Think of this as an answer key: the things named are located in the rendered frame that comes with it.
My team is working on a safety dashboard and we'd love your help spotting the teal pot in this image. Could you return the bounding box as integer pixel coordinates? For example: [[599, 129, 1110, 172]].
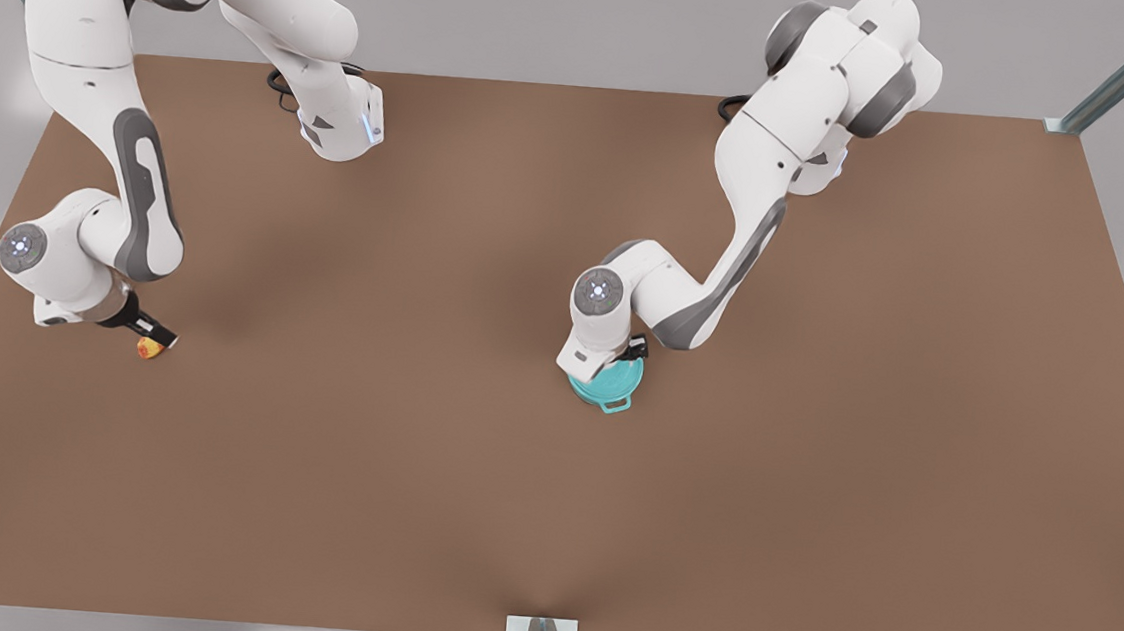
[[565, 349, 647, 417]]

